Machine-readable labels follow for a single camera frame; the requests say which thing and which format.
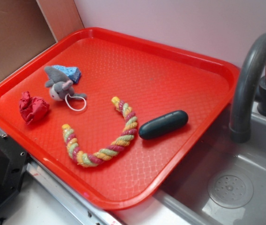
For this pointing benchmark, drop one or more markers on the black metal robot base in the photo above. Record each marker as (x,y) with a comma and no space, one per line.
(13,163)

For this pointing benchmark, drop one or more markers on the dark green plastic pickle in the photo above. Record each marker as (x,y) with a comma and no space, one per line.
(163,125)

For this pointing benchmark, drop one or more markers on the red plastic tray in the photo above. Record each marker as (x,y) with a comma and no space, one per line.
(154,79)

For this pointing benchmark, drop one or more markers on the blue sponge wedge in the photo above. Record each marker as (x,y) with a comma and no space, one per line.
(72,72)

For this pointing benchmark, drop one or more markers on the grey plush elephant toy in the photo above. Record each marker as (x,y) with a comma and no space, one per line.
(61,88)

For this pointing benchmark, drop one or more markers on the crumpled red cloth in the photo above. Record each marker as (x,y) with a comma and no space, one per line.
(32,109)

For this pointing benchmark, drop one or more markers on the grey curved faucet spout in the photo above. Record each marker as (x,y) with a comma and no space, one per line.
(252,70)

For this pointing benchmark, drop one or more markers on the grey plastic sink basin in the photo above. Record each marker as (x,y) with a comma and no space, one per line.
(220,182)

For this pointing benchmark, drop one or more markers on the brown cardboard panel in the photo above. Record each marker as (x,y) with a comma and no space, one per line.
(28,27)

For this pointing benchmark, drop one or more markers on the multicolour twisted rope toy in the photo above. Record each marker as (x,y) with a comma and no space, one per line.
(106,154)

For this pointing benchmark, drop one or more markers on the silver metal rail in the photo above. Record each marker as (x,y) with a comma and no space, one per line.
(45,200)

